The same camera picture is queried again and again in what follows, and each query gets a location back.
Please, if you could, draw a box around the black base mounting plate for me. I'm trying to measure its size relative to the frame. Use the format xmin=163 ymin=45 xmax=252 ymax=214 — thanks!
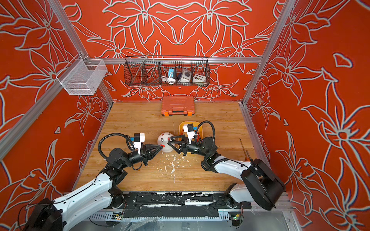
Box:
xmin=108 ymin=192 xmax=251 ymax=219

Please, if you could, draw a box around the white dome with screws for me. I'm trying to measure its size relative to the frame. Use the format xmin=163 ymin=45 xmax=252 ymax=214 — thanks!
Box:
xmin=157 ymin=132 xmax=173 ymax=153

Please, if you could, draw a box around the clear plastic wall bin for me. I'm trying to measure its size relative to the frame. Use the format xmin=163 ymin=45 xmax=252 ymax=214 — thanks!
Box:
xmin=58 ymin=59 xmax=108 ymax=96

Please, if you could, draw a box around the orange tool case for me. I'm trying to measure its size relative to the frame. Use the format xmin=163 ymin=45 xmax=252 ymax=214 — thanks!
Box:
xmin=161 ymin=95 xmax=195 ymax=116

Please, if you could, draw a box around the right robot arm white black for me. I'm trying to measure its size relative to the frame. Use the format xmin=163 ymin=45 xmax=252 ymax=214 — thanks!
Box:
xmin=168 ymin=135 xmax=286 ymax=211

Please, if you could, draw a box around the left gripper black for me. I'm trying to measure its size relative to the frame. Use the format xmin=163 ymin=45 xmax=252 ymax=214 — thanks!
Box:
xmin=119 ymin=145 xmax=162 ymax=171

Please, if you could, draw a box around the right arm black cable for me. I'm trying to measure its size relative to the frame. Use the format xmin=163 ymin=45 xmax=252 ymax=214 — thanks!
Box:
xmin=194 ymin=120 xmax=216 ymax=145

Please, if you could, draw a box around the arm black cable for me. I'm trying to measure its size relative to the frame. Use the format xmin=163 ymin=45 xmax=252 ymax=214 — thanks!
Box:
xmin=97 ymin=132 xmax=135 ymax=159
xmin=194 ymin=120 xmax=216 ymax=145

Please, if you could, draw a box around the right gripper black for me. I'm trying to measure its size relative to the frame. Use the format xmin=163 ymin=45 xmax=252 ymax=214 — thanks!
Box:
xmin=170 ymin=137 xmax=210 ymax=159

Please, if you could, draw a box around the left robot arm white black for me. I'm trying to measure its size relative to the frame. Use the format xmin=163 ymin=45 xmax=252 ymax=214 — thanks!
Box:
xmin=23 ymin=144 xmax=164 ymax=231

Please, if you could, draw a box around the orange handled screwdriver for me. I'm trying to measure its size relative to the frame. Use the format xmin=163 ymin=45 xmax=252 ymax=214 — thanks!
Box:
xmin=240 ymin=139 xmax=253 ymax=162

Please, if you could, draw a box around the white socket block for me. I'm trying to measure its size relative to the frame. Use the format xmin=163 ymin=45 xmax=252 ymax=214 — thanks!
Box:
xmin=192 ymin=74 xmax=206 ymax=84

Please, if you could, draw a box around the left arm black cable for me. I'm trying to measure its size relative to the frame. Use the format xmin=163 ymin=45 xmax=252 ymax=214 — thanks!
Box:
xmin=97 ymin=132 xmax=135 ymax=159

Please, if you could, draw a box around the yellow plastic tray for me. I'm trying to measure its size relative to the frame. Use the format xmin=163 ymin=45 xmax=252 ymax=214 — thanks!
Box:
xmin=177 ymin=121 xmax=204 ymax=144

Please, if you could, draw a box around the white power adapter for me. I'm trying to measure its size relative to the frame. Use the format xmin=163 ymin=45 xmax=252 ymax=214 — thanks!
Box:
xmin=178 ymin=69 xmax=192 ymax=83

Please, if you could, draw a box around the blue white small box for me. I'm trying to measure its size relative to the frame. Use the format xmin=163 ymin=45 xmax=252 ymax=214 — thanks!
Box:
xmin=167 ymin=68 xmax=175 ymax=79

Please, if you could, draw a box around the black wire wall basket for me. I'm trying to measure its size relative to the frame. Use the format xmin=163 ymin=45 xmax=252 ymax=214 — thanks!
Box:
xmin=123 ymin=55 xmax=211 ymax=87

